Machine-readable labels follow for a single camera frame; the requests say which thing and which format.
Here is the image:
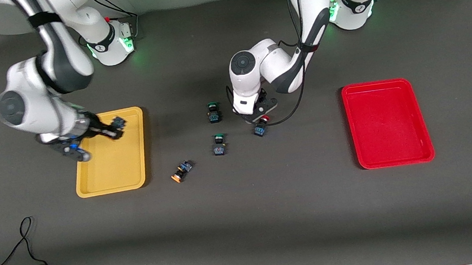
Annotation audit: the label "yellow push button switch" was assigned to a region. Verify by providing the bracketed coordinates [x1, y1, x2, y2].
[169, 159, 197, 184]
[111, 115, 128, 131]

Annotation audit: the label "red push button switch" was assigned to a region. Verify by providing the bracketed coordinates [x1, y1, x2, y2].
[252, 114, 273, 138]

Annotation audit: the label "yellow plastic tray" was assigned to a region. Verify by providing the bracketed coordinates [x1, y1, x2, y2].
[67, 106, 153, 199]

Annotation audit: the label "red plastic tray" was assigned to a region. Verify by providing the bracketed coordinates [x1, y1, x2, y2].
[341, 75, 436, 172]

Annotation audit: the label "green push button switch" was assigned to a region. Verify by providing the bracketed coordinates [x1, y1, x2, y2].
[211, 133, 228, 157]
[206, 101, 223, 125]

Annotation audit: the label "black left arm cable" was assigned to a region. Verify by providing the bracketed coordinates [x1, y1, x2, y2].
[215, 0, 329, 132]

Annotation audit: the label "black right base cables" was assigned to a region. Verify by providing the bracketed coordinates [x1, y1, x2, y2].
[73, 0, 142, 48]

